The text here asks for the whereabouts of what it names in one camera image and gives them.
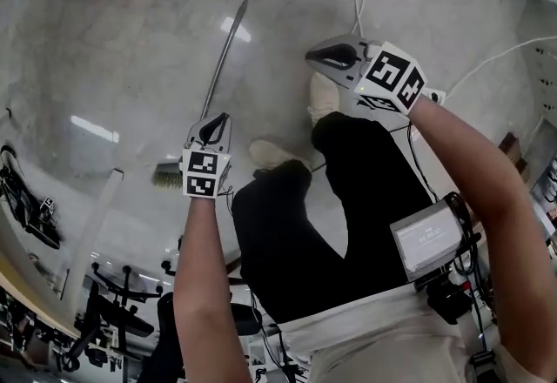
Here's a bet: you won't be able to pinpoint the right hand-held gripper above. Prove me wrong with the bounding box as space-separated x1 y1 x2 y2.
304 34 446 116

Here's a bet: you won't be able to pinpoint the pile of black equipment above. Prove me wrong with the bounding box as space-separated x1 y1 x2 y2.
0 144 62 251

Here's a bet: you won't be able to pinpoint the black device cables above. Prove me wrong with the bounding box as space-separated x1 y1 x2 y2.
450 192 498 330

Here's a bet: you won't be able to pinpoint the grey broom with metal handle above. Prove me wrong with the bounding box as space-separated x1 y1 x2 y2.
150 0 250 188

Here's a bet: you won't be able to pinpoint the person's right forearm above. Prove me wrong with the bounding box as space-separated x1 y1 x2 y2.
408 96 557 383

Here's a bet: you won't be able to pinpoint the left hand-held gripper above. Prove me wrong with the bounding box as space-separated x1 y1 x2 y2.
180 111 234 200

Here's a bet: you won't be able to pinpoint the grey metal drawer cabinet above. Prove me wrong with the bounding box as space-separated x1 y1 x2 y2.
521 0 557 165

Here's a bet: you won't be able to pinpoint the person's right shoe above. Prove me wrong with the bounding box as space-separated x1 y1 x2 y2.
307 71 342 129

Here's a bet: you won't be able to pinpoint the black waist-mounted monitor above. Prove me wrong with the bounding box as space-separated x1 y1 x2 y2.
389 200 466 285

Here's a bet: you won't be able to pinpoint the brown box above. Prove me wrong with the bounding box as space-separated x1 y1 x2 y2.
500 132 530 182

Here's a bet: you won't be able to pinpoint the person's white shirt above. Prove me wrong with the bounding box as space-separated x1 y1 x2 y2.
273 283 480 383

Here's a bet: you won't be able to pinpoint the person's left forearm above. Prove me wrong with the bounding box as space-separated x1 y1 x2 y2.
172 196 253 383

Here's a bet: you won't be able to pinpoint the black office chair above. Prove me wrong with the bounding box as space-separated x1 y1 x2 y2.
64 263 184 373
154 292 284 383

